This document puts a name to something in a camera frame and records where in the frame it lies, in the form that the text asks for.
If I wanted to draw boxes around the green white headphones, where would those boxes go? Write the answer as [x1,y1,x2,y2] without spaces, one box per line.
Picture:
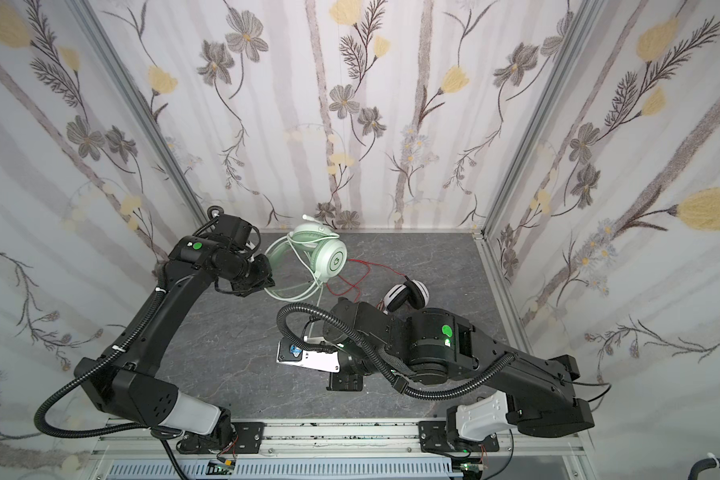
[264,214,348,303]

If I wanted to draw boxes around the white green headphone cable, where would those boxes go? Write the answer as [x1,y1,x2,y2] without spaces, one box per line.
[281,236,337,337]

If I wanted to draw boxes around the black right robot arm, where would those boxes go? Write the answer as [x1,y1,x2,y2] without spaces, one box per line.
[276,298,595,438]

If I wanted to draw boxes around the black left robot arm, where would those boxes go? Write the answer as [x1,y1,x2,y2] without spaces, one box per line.
[34,206,274,449]

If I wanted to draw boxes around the black white headphones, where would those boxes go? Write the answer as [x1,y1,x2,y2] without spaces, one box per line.
[382,277,430,312]

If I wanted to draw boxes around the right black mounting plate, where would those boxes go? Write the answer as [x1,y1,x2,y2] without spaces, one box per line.
[417,420,500,458]

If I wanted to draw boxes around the black mounting plate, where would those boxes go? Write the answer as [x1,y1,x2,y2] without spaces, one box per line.
[417,420,500,458]
[230,421,265,455]

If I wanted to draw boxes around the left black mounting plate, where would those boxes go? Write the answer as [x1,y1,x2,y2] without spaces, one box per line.
[230,421,265,455]

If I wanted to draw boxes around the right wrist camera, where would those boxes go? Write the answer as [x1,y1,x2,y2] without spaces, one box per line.
[277,338,340,373]

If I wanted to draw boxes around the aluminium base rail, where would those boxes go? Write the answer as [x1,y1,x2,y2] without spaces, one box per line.
[84,418,593,470]

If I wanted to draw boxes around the red headphone cable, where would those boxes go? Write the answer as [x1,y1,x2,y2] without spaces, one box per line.
[325,259,409,301]

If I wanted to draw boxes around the white slotted cable duct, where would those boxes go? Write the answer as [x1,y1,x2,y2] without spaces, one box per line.
[107,458,463,480]

